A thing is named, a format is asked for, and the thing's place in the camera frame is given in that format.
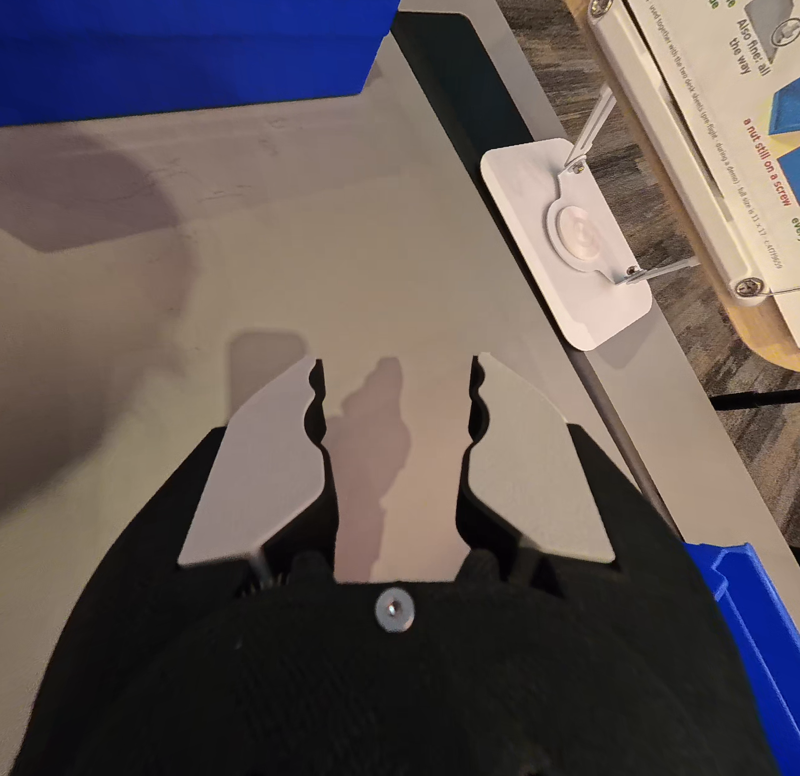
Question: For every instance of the wooden backing board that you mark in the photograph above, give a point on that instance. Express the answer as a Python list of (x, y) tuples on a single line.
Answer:
[(772, 341)]

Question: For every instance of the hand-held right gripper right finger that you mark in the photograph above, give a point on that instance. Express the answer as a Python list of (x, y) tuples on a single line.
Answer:
[(537, 476)]

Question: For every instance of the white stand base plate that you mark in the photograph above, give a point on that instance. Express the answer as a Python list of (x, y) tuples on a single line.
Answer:
[(531, 182)]

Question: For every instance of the black rectangular desk mat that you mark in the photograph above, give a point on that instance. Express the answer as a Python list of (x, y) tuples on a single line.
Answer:
[(456, 69)]

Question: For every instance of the blue plastic bin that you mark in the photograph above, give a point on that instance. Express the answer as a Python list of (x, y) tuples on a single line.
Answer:
[(187, 38), (756, 632)]

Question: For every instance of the printed instruction sheet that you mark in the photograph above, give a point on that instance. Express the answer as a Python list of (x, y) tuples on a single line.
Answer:
[(719, 69)]

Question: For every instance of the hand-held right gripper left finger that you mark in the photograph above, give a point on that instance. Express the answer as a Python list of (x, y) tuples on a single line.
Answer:
[(262, 463)]

